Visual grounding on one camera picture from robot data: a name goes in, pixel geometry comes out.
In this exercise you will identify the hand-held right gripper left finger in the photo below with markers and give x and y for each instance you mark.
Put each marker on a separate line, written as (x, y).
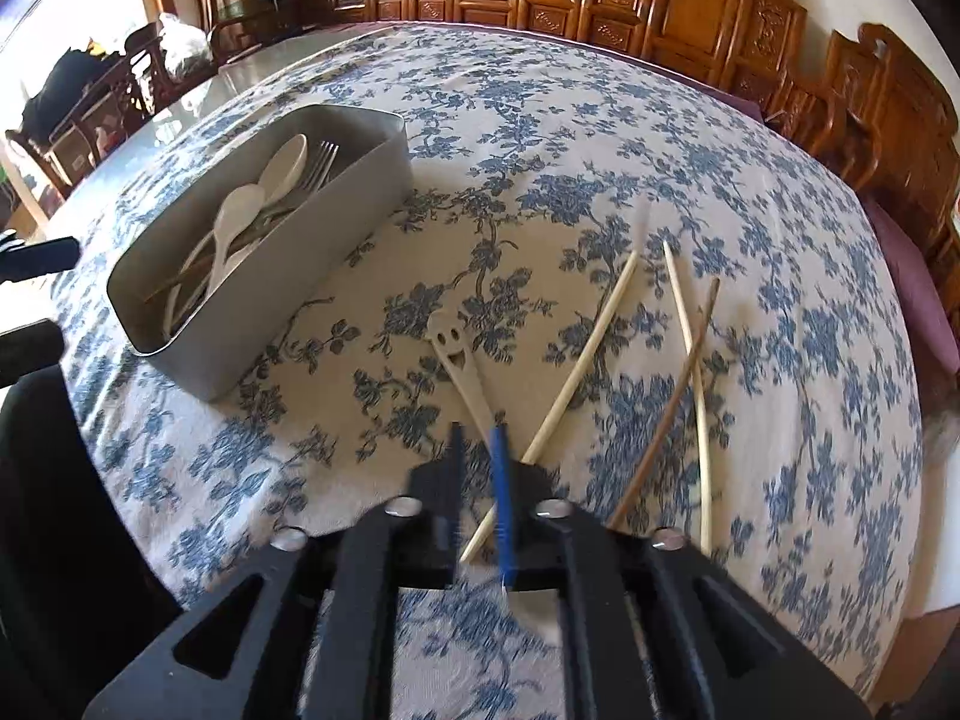
(454, 495)

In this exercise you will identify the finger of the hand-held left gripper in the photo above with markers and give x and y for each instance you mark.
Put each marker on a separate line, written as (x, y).
(26, 349)
(37, 259)

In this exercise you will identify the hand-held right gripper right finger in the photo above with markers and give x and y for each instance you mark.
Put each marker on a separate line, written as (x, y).
(502, 495)

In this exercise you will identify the brown chopstick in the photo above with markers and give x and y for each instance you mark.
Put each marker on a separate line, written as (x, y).
(690, 367)
(172, 279)

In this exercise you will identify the cream smiley slotted spoon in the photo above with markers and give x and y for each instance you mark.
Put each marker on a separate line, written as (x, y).
(450, 345)

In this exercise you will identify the cream chopstick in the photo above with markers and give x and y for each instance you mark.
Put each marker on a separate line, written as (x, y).
(686, 330)
(585, 360)

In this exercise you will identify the small white spoon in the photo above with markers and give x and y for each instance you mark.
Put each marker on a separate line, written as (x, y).
(240, 210)

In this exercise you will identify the grey metal box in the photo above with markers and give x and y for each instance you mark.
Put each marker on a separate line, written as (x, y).
(300, 262)

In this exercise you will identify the large cream spoon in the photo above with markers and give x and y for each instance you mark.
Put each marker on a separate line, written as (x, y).
(285, 161)

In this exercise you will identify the metal fork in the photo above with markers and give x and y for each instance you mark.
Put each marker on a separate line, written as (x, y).
(319, 165)

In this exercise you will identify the dark wooden chair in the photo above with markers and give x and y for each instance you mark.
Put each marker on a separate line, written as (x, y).
(112, 101)
(217, 15)

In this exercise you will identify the dark clothes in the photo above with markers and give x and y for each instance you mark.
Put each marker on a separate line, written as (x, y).
(67, 86)

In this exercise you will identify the person's dark clothing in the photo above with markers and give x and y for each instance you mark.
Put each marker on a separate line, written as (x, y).
(60, 540)

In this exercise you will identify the clear plastic bag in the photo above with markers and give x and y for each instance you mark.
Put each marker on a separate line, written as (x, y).
(184, 45)

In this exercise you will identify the blue floral tablecloth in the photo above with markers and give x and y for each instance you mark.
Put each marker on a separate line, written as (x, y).
(525, 165)

